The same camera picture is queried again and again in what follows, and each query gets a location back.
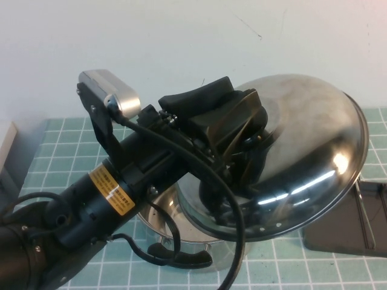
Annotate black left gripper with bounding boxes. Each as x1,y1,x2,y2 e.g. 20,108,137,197
120,76,268,198

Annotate steel pot lid black knob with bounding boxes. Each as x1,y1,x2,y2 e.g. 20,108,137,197
177,72,370,243

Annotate teal grid pattern tablecloth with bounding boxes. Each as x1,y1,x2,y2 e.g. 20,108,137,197
0,107,387,290

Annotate beige panel edge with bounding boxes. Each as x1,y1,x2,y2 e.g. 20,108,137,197
0,120,19,182

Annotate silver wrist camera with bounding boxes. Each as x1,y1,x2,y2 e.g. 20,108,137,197
77,69,142,117

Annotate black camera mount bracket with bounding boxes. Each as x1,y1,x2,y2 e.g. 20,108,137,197
76,81,122,160

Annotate thick black camera cable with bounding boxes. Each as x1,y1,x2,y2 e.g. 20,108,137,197
104,94,246,290

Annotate stainless steel pot black handles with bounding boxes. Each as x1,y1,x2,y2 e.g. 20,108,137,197
137,185,258,272

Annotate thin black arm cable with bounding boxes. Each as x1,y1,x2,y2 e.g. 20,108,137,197
0,192,63,226
106,231,184,264

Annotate black lid rack metal wire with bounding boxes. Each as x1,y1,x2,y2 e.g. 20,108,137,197
304,177,387,252

